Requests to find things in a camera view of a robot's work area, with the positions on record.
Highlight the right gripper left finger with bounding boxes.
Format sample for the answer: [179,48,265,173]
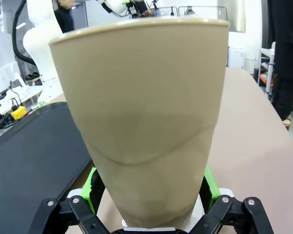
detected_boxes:
[37,167,108,234]

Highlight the white low cabinet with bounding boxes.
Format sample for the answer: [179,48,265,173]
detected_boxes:
[227,46,245,69]

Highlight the black sandals pair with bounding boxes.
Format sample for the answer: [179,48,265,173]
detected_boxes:
[25,72,42,81]

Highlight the tall beige cup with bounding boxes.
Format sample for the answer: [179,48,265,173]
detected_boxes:
[48,18,230,226]

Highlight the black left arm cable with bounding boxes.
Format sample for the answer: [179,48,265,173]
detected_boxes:
[12,0,39,66]

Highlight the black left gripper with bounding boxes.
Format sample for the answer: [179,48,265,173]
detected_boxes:
[130,0,149,16]

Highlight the person in black clothes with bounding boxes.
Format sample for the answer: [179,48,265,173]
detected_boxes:
[54,0,76,34]

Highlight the white angled panel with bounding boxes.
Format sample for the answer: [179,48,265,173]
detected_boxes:
[0,29,24,95]

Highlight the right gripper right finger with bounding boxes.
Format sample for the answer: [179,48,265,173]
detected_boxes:
[192,167,276,234]

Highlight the black plastic tray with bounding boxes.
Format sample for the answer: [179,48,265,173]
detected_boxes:
[0,102,95,215]

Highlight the white side desk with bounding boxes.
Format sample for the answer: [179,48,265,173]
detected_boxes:
[0,85,43,127]

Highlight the white shelf cart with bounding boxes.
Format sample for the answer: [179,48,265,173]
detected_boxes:
[257,41,276,97]

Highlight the yellow black device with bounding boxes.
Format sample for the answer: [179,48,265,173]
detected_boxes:
[10,106,27,120]

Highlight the white scalloped paper coaster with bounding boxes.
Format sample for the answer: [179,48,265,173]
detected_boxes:
[66,187,235,231]

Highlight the person in purple hooded jacket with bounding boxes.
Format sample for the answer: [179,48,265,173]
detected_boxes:
[267,0,293,121]

